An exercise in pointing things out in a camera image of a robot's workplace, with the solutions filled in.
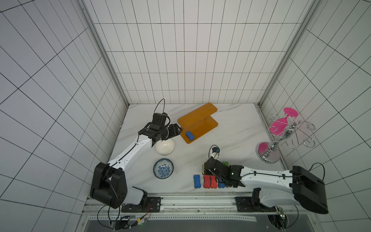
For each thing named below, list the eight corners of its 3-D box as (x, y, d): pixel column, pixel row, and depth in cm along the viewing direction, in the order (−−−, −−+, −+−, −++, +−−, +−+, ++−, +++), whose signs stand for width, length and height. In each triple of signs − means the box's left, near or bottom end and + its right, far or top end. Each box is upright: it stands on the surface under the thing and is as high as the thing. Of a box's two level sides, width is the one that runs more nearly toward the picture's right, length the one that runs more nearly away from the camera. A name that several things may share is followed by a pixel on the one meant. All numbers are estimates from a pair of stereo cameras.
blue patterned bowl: (152, 180, 82) (151, 178, 79) (155, 160, 89) (154, 158, 86) (173, 180, 82) (172, 178, 79) (174, 160, 89) (173, 158, 86)
